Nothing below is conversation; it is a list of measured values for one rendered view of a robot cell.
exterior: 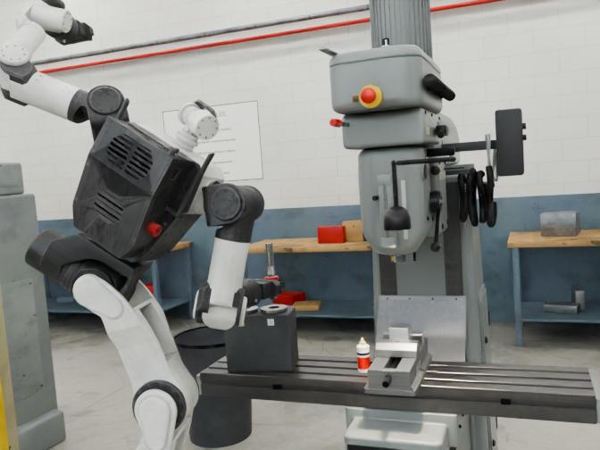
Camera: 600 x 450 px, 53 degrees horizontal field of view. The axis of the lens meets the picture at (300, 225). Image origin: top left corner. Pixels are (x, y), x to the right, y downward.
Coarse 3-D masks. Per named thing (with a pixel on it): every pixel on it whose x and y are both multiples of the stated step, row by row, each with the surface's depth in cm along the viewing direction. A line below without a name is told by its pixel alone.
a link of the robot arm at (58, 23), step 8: (48, 0) 174; (56, 0) 178; (32, 8) 175; (40, 8) 175; (48, 8) 175; (56, 8) 176; (64, 8) 183; (32, 16) 175; (40, 16) 175; (48, 16) 175; (56, 16) 175; (64, 16) 175; (40, 24) 176; (48, 24) 176; (56, 24) 175; (64, 24) 176; (72, 24) 185; (48, 32) 183; (56, 32) 181; (64, 32) 178
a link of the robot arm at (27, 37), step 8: (16, 32) 167; (24, 32) 167; (32, 32) 168; (8, 40) 164; (16, 40) 164; (24, 40) 165; (32, 40) 168; (40, 40) 171; (32, 48) 167; (0, 72) 159; (0, 80) 161; (8, 80) 159; (8, 88) 162
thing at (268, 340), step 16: (272, 304) 206; (256, 320) 197; (272, 320) 196; (288, 320) 195; (240, 336) 198; (256, 336) 197; (272, 336) 196; (288, 336) 196; (240, 352) 199; (256, 352) 198; (272, 352) 197; (288, 352) 196; (240, 368) 199; (256, 368) 199; (272, 368) 198; (288, 368) 197
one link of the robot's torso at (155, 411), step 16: (144, 400) 154; (160, 400) 153; (144, 416) 154; (160, 416) 153; (176, 416) 154; (144, 432) 154; (160, 432) 154; (176, 432) 161; (144, 448) 156; (160, 448) 154; (176, 448) 168
